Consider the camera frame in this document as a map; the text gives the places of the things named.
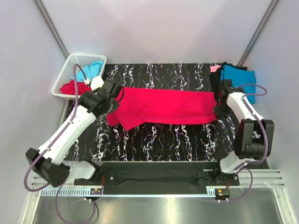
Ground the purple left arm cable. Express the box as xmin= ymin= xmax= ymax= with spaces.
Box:
xmin=24 ymin=64 xmax=100 ymax=224

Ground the folded blue t-shirt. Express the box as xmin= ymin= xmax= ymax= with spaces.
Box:
xmin=221 ymin=64 xmax=256 ymax=104

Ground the light blue shirt in basket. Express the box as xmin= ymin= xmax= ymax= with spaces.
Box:
xmin=76 ymin=61 xmax=103 ymax=82

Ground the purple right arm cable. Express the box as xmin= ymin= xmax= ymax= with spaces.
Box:
xmin=217 ymin=84 xmax=269 ymax=202

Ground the folded black t-shirt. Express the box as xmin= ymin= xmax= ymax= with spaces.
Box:
xmin=209 ymin=62 xmax=247 ymax=97

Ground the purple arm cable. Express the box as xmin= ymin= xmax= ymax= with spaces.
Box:
xmin=24 ymin=64 xmax=100 ymax=224
xmin=217 ymin=84 xmax=269 ymax=202

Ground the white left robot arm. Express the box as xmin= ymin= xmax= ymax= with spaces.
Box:
xmin=26 ymin=79 xmax=124 ymax=187

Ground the folded pink t-shirt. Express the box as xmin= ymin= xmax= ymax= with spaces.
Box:
xmin=210 ymin=65 xmax=221 ymax=72

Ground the red t-shirt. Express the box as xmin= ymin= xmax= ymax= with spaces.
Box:
xmin=107 ymin=87 xmax=216 ymax=131

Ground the red shirt in basket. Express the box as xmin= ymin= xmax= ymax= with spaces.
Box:
xmin=60 ymin=80 xmax=91 ymax=95

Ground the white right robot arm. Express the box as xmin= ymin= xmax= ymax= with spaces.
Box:
xmin=212 ymin=79 xmax=275 ymax=185

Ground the aluminium frame rail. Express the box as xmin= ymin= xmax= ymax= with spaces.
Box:
xmin=31 ymin=169 xmax=285 ymax=197

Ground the white plastic laundry basket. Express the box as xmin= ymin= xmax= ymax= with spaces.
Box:
xmin=51 ymin=53 xmax=107 ymax=100

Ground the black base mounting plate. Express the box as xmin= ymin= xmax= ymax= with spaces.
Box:
xmin=74 ymin=161 xmax=240 ymax=197

